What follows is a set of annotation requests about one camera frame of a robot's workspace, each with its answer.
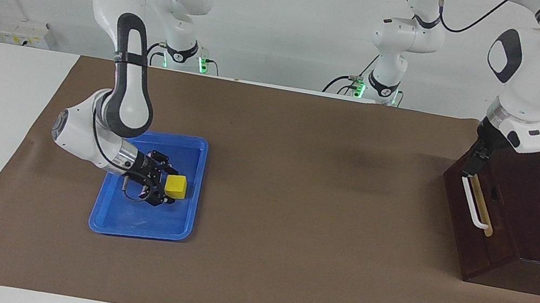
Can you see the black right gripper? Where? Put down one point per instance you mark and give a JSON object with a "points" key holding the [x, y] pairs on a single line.
{"points": [[144, 174]]}

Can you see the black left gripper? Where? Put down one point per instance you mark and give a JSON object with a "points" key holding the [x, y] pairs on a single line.
{"points": [[486, 137]]}

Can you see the yellow cube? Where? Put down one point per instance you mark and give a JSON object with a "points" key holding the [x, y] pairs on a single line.
{"points": [[175, 187]]}

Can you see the wooden drawer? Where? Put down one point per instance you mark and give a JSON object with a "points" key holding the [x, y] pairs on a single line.
{"points": [[476, 230]]}

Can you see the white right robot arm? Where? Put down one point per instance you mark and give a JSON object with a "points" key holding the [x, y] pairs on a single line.
{"points": [[131, 95]]}

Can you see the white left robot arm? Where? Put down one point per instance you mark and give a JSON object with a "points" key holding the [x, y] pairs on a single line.
{"points": [[534, 80]]}

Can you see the blue plastic tray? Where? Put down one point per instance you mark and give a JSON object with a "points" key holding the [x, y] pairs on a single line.
{"points": [[143, 218]]}

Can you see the brown table mat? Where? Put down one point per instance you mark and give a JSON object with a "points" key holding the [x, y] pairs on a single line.
{"points": [[289, 231]]}

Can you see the white wall outlet box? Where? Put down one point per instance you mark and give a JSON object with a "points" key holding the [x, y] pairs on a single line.
{"points": [[26, 34]]}

